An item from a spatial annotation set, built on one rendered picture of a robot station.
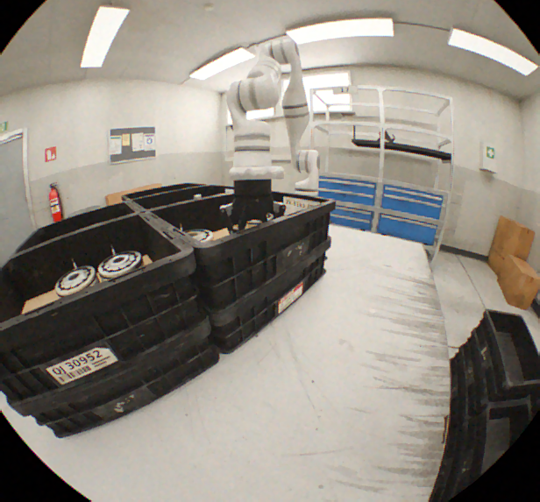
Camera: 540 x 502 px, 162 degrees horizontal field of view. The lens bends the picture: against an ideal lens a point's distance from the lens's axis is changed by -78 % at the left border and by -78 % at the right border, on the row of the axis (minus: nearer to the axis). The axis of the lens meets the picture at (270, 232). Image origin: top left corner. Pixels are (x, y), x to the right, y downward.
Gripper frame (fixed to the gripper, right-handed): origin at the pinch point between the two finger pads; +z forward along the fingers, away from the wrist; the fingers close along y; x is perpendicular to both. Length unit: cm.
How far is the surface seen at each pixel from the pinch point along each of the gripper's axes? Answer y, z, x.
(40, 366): 29.0, -1.4, 32.8
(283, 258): -4.5, 0.0, 7.7
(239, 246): 3.7, -6.2, 14.5
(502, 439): -67, 47, 86
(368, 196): -143, 13, -127
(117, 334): 18.9, -1.6, 25.4
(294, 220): -6.4, -6.9, 6.9
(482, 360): -73, 36, 47
